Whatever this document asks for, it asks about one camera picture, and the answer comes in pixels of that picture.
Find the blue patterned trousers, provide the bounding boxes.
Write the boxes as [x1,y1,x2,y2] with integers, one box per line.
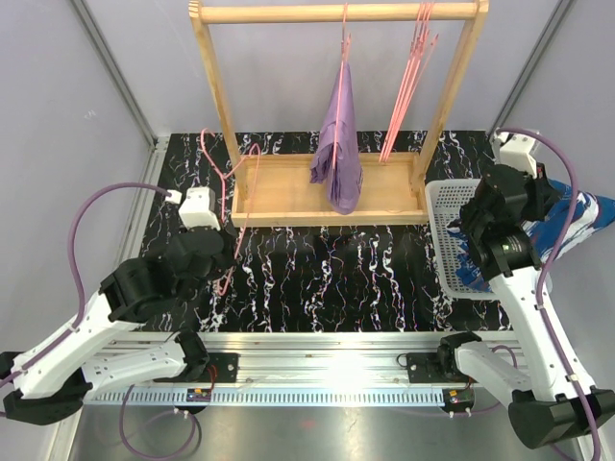
[447,180,614,292]

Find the pink wire hanger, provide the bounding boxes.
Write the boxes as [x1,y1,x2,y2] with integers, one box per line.
[200,127,262,296]

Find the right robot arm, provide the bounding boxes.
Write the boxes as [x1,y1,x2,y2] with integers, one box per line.
[426,165,614,449]

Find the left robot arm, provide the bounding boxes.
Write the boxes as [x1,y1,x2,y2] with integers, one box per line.
[1,228,234,425]

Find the purple trousers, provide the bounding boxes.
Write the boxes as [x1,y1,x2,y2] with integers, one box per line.
[309,61,363,215]

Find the pink empty hanger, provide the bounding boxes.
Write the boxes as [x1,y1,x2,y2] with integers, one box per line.
[381,2,433,164]
[386,2,441,162]
[377,2,429,164]

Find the pink hanger holding purple trousers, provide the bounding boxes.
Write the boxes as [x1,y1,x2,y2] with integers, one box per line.
[332,3,352,172]

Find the white plastic basket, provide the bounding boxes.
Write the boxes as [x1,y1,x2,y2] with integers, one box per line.
[425,179,497,302]

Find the black marble pattern mat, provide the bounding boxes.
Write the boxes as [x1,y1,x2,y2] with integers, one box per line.
[138,131,511,333]

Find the wooden clothes rack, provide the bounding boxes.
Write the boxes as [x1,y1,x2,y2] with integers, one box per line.
[188,1,489,227]

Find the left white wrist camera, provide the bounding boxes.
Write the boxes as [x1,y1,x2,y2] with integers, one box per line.
[165,186,221,231]

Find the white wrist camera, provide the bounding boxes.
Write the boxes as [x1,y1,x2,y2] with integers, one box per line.
[491,132,538,179]
[165,186,221,231]

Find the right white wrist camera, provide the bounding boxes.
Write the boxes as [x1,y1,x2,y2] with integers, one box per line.
[491,132,538,179]

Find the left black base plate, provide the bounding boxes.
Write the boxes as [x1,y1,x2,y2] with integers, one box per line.
[155,352,240,384]

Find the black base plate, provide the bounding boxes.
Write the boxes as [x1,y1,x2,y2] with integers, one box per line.
[155,352,240,384]
[396,352,467,384]

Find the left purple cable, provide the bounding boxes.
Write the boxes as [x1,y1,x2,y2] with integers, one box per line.
[0,182,169,390]

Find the aluminium mounting rail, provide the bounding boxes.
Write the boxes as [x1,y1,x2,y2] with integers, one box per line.
[64,328,529,388]

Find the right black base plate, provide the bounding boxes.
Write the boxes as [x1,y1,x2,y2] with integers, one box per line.
[396,352,467,384]

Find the white slotted cable duct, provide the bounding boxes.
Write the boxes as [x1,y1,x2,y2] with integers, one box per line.
[90,386,444,407]

